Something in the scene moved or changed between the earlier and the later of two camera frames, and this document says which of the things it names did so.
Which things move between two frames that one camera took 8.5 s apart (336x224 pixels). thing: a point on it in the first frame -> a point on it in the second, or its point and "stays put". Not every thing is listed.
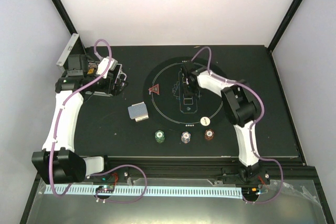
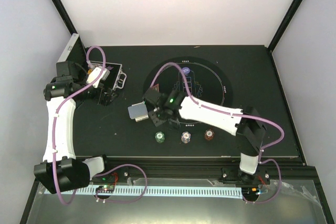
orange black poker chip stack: (209, 135) stays put
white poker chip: (186, 137) stays put
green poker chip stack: (159, 136) stays put
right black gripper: (186, 91) -> (157, 121)
